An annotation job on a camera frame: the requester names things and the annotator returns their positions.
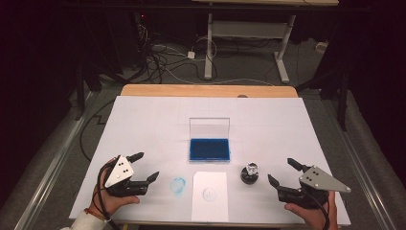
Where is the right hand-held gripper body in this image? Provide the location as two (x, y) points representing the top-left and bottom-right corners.
(277, 165), (352, 211)

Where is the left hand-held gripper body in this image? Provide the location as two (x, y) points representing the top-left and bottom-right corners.
(101, 154), (149, 197)

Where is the black stamp with crystal handle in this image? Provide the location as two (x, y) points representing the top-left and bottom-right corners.
(240, 161), (260, 186)

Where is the blue ink pad clear lid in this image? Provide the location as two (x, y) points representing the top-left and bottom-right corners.
(189, 117), (232, 164)

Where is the person's left hand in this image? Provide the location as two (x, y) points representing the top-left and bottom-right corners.
(90, 157), (141, 219)

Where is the person's right hand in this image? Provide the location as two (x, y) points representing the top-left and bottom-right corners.
(283, 191), (340, 230)

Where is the blue ink stain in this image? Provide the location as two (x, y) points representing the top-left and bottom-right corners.
(169, 176), (187, 196)

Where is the white table cover sheet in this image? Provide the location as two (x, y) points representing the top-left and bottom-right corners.
(68, 95), (352, 227)

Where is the white paper card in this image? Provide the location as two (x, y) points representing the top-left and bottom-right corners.
(191, 171), (230, 223)

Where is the person's white sleeve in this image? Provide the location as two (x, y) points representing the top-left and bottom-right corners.
(60, 210), (108, 230)

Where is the black metal stand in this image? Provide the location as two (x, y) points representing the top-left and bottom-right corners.
(296, 61), (351, 132)
(75, 61), (103, 122)

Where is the wooden table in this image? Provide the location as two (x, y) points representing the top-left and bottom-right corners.
(120, 83), (299, 99)

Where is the black device with red light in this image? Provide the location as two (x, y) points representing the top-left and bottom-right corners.
(132, 11), (151, 69)

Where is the white metal-legged desk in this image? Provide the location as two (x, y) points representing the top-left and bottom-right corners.
(191, 0), (340, 84)

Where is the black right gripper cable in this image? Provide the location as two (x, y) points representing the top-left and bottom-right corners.
(303, 191), (331, 230)

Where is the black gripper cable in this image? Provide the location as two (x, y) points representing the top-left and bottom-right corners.
(96, 162), (121, 230)
(303, 191), (331, 230)

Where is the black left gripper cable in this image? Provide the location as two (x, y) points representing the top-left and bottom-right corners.
(96, 162), (121, 230)

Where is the aluminium floor rail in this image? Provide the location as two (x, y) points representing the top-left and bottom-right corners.
(13, 92), (101, 230)
(322, 95), (397, 230)

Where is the red bracelet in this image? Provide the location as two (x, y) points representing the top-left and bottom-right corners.
(84, 208), (112, 223)

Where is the thin black floor cable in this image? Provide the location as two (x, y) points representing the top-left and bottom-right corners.
(79, 99), (117, 162)

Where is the tangle of black cables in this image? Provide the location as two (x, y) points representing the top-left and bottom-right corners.
(137, 22), (218, 84)

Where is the long white cable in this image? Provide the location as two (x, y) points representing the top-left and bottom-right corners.
(164, 66), (276, 87)

